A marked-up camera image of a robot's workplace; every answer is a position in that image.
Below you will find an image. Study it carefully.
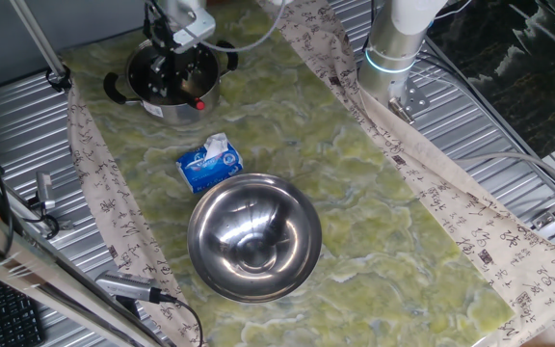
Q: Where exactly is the blue tissue pack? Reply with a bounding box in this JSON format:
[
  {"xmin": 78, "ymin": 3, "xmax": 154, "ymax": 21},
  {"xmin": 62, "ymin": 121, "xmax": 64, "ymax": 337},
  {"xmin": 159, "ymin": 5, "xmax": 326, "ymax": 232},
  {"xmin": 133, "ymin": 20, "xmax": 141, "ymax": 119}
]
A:
[{"xmin": 175, "ymin": 132, "xmax": 245, "ymax": 195}]

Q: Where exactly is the steel pot with black handles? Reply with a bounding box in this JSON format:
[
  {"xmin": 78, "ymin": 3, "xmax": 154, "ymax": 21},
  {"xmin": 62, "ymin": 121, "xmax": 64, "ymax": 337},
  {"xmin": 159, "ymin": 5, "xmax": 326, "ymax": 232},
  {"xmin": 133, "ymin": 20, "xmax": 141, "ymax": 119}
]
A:
[{"xmin": 102, "ymin": 38, "xmax": 240, "ymax": 126}]

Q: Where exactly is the beige calligraphy cloth strip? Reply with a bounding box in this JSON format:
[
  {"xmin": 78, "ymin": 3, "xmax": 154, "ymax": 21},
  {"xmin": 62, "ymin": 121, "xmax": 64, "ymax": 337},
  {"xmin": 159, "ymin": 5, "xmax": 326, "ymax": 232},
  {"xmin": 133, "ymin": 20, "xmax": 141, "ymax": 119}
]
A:
[
  {"xmin": 65, "ymin": 71, "xmax": 209, "ymax": 347},
  {"xmin": 257, "ymin": 0, "xmax": 555, "ymax": 347}
]

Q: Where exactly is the aluminium pole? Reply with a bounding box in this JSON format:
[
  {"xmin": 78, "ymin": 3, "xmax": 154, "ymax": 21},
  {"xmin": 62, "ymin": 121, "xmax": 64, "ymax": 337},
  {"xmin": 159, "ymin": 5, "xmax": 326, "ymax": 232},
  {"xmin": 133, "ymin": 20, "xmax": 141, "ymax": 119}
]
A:
[{"xmin": 8, "ymin": 0, "xmax": 69, "ymax": 81}]

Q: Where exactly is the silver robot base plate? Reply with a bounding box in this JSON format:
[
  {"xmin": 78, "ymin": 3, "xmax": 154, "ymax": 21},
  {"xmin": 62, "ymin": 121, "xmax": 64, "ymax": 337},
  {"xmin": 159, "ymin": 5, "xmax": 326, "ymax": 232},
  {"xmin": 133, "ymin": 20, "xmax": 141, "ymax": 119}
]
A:
[{"xmin": 386, "ymin": 76, "xmax": 431, "ymax": 125}]

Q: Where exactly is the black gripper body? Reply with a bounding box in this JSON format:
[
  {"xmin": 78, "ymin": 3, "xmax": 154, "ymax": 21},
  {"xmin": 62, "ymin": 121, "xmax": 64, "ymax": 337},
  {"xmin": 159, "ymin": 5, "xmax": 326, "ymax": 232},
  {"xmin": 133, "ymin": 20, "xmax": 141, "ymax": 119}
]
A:
[{"xmin": 142, "ymin": 4, "xmax": 183, "ymax": 67}]

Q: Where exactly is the aluminium frame bar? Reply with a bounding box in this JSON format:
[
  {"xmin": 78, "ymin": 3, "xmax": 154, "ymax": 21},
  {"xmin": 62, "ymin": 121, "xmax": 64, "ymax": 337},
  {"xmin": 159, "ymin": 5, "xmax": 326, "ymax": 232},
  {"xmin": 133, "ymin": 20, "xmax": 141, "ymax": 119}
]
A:
[{"xmin": 0, "ymin": 195, "xmax": 163, "ymax": 347}]

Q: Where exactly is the black pole clamp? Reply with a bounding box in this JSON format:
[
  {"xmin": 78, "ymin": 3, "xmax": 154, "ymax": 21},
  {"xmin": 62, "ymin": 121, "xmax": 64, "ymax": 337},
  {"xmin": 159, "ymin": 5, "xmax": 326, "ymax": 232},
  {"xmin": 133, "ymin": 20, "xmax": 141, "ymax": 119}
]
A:
[{"xmin": 44, "ymin": 65, "xmax": 74, "ymax": 93}]

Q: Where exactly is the black keyboard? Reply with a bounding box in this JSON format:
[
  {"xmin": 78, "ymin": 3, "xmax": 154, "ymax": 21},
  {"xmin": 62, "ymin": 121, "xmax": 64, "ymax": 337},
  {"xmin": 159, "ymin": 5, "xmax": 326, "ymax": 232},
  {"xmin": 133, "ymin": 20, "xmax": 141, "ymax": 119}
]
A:
[{"xmin": 0, "ymin": 272, "xmax": 47, "ymax": 347}]

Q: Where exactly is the steel mixing bowl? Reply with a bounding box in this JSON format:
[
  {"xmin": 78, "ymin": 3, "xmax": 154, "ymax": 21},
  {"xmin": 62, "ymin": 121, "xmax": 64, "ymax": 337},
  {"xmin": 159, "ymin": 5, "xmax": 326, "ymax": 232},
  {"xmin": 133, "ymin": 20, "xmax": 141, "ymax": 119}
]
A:
[{"xmin": 186, "ymin": 173, "xmax": 324, "ymax": 305}]

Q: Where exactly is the wrist camera on silver bracket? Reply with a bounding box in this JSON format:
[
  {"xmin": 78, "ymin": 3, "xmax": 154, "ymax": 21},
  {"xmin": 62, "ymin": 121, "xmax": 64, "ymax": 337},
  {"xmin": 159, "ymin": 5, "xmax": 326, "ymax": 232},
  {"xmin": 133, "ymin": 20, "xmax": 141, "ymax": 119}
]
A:
[{"xmin": 160, "ymin": 0, "xmax": 217, "ymax": 55}]

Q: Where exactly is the black base cable bundle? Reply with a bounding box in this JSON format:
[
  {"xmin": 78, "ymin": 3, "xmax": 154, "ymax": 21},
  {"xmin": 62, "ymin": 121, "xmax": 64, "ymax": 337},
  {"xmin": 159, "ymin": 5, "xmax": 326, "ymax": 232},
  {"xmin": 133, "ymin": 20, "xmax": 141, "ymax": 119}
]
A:
[{"xmin": 359, "ymin": 0, "xmax": 378, "ymax": 57}]

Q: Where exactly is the black camera cable loop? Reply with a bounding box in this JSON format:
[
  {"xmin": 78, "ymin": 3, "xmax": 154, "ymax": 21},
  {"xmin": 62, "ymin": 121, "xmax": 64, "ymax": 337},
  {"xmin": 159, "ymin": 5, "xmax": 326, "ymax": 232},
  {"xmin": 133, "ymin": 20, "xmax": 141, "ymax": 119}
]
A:
[{"xmin": 20, "ymin": 191, "xmax": 62, "ymax": 241}]

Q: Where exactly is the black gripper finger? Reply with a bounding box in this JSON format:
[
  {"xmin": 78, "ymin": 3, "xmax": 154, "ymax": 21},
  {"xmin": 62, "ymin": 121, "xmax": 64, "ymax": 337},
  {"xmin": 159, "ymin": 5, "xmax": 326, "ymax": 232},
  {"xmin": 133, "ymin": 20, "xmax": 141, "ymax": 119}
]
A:
[
  {"xmin": 147, "ymin": 53, "xmax": 171, "ymax": 96},
  {"xmin": 174, "ymin": 56, "xmax": 198, "ymax": 99}
]

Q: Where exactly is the grey camera with stand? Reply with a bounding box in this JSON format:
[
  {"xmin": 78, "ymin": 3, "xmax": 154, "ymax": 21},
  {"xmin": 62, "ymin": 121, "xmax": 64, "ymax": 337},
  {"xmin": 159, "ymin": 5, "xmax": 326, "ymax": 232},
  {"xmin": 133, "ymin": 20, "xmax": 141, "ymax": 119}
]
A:
[{"xmin": 94, "ymin": 270, "xmax": 164, "ymax": 319}]

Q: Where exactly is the green marble patterned mat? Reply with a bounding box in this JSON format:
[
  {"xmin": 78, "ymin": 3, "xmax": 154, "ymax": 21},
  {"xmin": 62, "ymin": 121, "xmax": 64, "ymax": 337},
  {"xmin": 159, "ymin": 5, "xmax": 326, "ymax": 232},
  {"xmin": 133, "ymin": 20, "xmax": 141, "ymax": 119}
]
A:
[{"xmin": 60, "ymin": 0, "xmax": 517, "ymax": 347}]

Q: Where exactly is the light grey wrist cable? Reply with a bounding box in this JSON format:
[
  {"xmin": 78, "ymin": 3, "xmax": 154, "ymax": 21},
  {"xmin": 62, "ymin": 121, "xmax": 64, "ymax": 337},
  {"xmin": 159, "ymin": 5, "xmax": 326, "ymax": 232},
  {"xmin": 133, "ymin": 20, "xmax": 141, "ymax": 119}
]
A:
[{"xmin": 145, "ymin": 0, "xmax": 288, "ymax": 54}]

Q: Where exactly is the thin white wire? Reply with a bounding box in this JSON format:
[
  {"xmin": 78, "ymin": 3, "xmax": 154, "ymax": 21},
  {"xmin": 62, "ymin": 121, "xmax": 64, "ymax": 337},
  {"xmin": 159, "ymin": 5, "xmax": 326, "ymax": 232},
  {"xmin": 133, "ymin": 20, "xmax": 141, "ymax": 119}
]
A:
[{"xmin": 431, "ymin": 0, "xmax": 474, "ymax": 21}]

